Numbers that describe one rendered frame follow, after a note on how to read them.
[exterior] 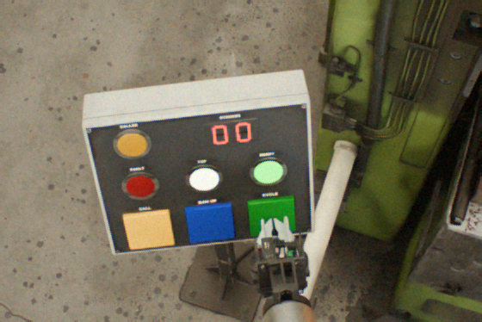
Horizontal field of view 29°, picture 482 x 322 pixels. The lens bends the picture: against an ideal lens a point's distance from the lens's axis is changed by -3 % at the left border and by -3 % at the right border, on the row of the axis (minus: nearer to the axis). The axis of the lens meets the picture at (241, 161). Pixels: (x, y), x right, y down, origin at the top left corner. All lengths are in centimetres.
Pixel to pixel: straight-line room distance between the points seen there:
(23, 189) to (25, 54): 42
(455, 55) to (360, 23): 16
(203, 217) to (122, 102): 23
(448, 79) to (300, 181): 31
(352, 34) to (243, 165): 28
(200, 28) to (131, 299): 82
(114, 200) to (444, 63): 57
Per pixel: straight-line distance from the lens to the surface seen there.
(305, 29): 281
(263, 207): 154
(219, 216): 154
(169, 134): 143
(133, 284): 258
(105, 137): 144
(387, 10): 141
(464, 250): 178
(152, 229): 156
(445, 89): 165
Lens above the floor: 251
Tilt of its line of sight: 71 degrees down
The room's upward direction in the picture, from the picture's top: 5 degrees counter-clockwise
